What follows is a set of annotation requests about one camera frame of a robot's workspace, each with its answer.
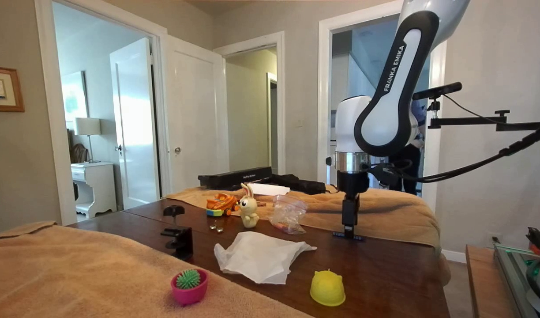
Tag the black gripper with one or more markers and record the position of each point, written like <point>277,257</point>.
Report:
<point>351,185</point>

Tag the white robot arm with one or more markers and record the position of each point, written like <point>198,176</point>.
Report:
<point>380,125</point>

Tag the clear plastic bag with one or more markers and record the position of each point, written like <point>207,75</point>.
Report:
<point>286,215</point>

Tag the black bag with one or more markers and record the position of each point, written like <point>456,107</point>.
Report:
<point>297,185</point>

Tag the tan towel far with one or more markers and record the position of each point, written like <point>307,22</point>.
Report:
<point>381,215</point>

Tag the tan towel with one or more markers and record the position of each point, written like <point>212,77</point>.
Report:
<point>381,215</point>
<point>50,271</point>

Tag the yellow silicone cup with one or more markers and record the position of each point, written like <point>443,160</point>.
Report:
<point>327,289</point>

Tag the white crumpled cloth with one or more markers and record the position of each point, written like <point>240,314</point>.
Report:
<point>261,259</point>

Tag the white paper box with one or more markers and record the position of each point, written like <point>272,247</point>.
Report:
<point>267,190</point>

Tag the orange toy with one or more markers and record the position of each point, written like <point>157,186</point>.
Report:
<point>223,204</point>

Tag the black keyboard case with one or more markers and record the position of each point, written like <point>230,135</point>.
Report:
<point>235,179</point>

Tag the green spiky ball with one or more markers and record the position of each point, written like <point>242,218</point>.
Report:
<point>187,280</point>

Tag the pink bowl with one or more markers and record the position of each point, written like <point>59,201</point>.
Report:
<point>186,298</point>

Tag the white door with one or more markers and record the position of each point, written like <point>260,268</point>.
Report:
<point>198,144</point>

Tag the white side table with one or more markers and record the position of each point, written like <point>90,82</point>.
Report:
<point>94,188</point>

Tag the table lamp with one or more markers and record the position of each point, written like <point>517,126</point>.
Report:
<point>89,128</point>

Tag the tan towel near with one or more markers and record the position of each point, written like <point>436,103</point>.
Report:
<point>50,271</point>

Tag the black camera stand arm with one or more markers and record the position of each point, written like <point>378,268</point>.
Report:
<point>498,121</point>

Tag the black clamp mount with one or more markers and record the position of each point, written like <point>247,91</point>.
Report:
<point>179,238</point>

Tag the framed picture brown frame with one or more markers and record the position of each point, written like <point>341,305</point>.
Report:
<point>11,100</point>

